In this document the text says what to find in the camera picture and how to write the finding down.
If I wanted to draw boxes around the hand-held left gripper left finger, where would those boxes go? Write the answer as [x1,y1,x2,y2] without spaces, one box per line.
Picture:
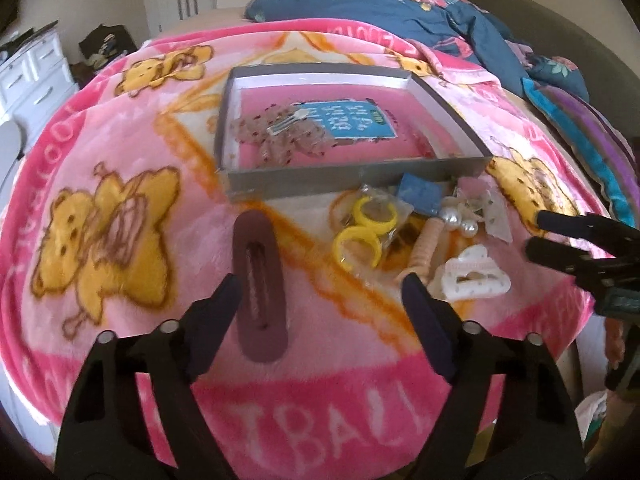
[55,272,243,480]

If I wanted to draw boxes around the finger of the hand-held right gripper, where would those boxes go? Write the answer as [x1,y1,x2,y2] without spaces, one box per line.
[525,237,608,281]
[536,210,640,256]

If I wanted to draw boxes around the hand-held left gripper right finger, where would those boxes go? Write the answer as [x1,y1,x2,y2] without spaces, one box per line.
[401,272,586,480]

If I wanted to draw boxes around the brown oval hair clip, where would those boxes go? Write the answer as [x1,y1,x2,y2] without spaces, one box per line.
[233,211,292,364]

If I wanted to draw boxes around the white claw hair clip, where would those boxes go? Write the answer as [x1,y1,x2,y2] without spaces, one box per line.
[432,245,512,302]

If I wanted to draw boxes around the pearl hair clip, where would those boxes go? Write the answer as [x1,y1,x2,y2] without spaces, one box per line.
[440,197,482,238]

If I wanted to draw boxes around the yellow plastic rings packet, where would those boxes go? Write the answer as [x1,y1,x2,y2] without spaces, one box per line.
[330,185,416,271]

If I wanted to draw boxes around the blue square packet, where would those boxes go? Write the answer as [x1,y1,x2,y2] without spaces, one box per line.
[397,173,446,217]

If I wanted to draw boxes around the grey cardboard box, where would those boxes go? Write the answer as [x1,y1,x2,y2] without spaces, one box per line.
[214,63,493,204]

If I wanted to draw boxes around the pink floral cloth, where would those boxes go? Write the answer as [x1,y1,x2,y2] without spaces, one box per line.
[605,317,627,367]

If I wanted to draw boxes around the white earring card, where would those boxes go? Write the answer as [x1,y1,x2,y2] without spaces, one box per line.
[457,177,514,243]

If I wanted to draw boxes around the striped purple blue pillow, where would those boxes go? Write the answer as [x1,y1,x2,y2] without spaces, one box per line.
[522,77,640,226]

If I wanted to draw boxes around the pink bear printed blanket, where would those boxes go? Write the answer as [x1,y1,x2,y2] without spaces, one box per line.
[0,17,613,461]

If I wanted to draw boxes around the grey upholstered headboard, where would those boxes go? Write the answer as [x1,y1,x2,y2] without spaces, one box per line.
[467,0,640,111]

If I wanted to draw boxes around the small silver hair pin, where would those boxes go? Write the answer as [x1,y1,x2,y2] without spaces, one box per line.
[267,110,310,136]

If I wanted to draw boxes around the blue printed card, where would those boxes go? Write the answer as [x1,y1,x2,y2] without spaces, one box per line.
[300,99,398,143]

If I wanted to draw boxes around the blue floral duvet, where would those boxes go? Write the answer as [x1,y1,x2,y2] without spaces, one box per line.
[245,0,591,101]

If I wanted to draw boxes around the dark bag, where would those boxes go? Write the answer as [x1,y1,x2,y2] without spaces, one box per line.
[79,24,138,68]

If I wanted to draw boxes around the beige bed sheet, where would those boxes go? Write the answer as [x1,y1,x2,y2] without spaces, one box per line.
[167,6,251,38]

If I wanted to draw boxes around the white drawer dresser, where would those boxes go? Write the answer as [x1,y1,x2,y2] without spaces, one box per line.
[0,30,78,128]

